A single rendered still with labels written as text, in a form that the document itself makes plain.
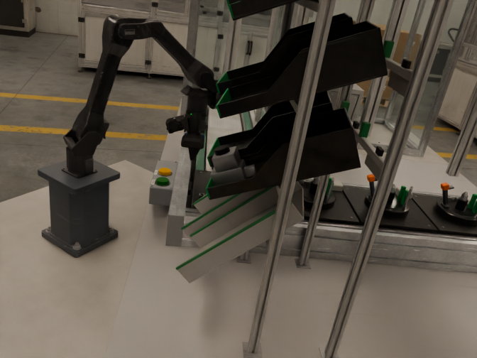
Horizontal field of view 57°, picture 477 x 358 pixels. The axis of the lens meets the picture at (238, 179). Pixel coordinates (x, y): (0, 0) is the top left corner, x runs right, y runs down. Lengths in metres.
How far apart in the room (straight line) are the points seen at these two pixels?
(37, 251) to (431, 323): 1.01
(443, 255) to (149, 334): 0.88
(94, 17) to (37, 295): 5.61
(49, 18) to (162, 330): 8.67
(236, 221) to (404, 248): 0.59
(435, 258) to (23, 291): 1.12
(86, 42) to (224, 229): 5.72
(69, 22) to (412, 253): 8.55
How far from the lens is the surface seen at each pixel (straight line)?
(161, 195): 1.34
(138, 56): 6.55
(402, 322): 1.20
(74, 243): 1.22
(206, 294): 1.10
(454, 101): 6.90
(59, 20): 9.40
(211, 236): 1.00
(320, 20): 0.68
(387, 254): 1.37
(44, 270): 1.18
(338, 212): 1.35
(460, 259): 1.48
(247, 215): 0.96
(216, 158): 0.83
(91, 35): 6.54
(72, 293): 1.11
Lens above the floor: 1.58
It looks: 25 degrees down
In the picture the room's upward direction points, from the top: 9 degrees clockwise
